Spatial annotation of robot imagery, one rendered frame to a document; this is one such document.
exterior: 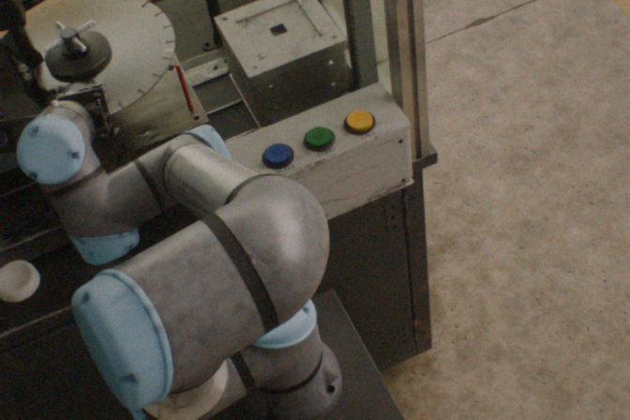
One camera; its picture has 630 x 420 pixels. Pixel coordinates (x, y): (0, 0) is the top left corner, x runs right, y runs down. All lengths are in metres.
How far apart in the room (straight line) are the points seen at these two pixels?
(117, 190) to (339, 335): 0.44
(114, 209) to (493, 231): 1.46
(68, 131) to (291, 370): 0.42
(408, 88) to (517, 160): 1.15
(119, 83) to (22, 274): 0.35
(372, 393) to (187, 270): 0.65
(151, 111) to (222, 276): 0.90
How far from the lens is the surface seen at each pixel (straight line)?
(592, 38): 2.96
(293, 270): 0.79
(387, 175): 1.54
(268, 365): 1.21
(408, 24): 1.41
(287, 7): 1.71
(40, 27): 1.73
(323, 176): 1.47
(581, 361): 2.27
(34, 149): 1.13
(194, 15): 1.98
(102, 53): 1.62
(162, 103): 1.65
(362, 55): 1.55
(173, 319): 0.77
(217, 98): 1.77
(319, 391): 1.32
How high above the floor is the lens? 1.97
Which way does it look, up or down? 49 degrees down
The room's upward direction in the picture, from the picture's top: 11 degrees counter-clockwise
